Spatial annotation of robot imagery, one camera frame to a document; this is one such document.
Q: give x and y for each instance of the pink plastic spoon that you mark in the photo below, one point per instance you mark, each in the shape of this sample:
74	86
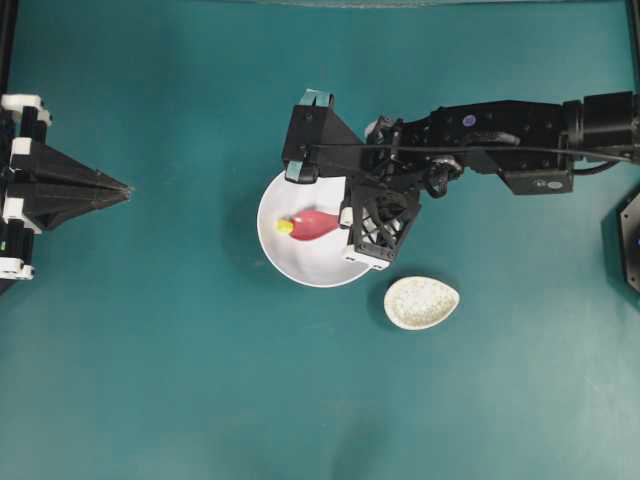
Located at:
309	225

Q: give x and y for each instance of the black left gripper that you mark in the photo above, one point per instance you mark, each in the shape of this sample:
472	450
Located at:
27	209

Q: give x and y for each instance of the speckled beige spoon rest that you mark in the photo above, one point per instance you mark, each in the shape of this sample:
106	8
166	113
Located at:
416	302

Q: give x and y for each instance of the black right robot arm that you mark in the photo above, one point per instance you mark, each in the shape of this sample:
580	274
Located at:
534	148

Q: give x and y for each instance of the white round bowl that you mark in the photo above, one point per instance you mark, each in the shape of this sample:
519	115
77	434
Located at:
315	263

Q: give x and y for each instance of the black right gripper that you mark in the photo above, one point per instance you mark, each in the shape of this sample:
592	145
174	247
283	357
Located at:
386	171

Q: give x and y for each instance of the black octagonal base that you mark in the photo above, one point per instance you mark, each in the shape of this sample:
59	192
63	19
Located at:
620	238

